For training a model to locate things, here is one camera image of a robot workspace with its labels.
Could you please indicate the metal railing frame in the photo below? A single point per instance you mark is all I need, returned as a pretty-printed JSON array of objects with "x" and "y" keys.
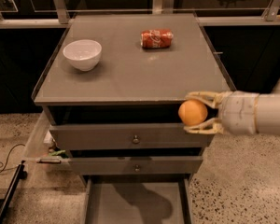
[{"x": 61, "y": 13}]

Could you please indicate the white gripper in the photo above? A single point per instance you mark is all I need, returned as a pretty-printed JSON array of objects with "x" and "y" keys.
[{"x": 239, "y": 112}]

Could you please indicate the white ceramic bowl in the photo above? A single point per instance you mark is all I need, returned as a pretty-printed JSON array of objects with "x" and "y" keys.
[{"x": 83, "y": 54}]

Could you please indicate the grey drawer cabinet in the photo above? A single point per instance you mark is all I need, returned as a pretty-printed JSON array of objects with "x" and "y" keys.
[{"x": 130, "y": 84}]

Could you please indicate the black stand base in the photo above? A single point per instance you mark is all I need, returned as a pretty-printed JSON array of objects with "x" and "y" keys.
[{"x": 20, "y": 173}]

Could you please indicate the orange fruit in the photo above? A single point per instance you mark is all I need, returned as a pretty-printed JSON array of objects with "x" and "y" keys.
[{"x": 192, "y": 112}]

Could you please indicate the grey middle drawer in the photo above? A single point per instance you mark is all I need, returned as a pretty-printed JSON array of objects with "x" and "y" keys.
[{"x": 136, "y": 165}]

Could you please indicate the red soda can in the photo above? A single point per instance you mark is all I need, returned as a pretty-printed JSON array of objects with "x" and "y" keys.
[{"x": 156, "y": 38}]

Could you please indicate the clear plastic side bin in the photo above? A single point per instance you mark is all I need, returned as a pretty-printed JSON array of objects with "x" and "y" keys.
[{"x": 36, "y": 150}]

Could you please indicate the grey top drawer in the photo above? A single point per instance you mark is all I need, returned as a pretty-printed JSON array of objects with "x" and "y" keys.
[{"x": 126, "y": 136}]

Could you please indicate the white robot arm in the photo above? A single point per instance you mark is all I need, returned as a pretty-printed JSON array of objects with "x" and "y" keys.
[{"x": 268, "y": 112}]

